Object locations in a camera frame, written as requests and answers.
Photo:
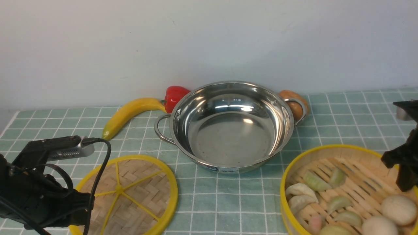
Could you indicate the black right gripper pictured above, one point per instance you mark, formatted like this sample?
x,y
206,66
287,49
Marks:
x,y
406,157

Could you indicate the yellow banana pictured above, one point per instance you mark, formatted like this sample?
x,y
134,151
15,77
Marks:
x,y
129,111

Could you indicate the pink dumpling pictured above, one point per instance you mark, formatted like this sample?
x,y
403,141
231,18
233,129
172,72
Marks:
x,y
315,224

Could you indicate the stainless steel pot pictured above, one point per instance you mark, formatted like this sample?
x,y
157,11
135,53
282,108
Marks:
x,y
229,127

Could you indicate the green round bun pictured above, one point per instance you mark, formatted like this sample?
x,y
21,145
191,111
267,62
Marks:
x,y
334,230

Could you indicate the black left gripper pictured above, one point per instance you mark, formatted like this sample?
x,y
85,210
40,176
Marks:
x,y
39,194

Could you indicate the green checkered tablecloth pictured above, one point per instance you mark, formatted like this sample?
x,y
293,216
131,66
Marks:
x,y
222,204

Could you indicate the brown bread roll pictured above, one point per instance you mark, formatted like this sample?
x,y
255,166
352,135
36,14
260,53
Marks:
x,y
294,106

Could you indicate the white round bun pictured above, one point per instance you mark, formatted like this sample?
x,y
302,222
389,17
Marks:
x,y
400,209
379,225

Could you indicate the white dumpling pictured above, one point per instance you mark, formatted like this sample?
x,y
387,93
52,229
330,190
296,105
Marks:
x,y
301,189
297,203

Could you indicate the red bell pepper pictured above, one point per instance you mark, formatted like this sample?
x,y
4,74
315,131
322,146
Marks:
x,y
173,95

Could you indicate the yellow woven steamer lid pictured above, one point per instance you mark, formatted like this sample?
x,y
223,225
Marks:
x,y
136,195

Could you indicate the green dumpling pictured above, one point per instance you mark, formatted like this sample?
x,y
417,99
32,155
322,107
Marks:
x,y
315,183
337,203
349,217
337,178

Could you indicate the yellow bamboo steamer basket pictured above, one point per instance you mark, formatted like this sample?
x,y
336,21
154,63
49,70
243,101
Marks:
x,y
368,182

